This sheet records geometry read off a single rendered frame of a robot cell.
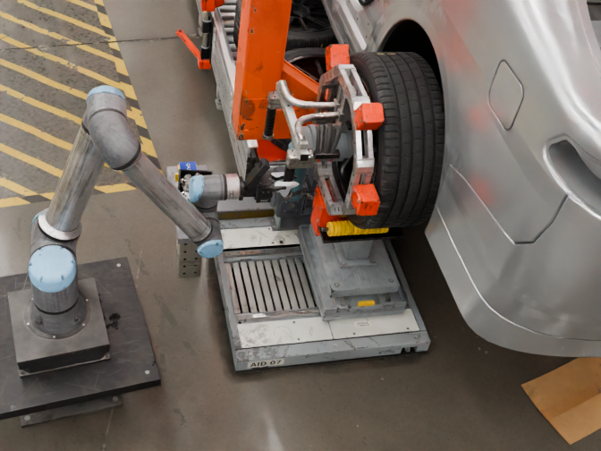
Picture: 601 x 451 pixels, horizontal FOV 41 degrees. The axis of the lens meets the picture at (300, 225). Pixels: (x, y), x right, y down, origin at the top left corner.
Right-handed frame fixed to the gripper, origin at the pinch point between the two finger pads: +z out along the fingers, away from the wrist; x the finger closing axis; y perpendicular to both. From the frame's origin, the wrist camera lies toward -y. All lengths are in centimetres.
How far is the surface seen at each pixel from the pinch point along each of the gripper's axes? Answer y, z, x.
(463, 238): -14, 44, 46
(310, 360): 79, 12, 23
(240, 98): 10, -8, -62
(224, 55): 44, 0, -146
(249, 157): 49, 1, -70
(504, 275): -23, 45, 70
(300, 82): 3, 17, -62
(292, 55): 33, 32, -128
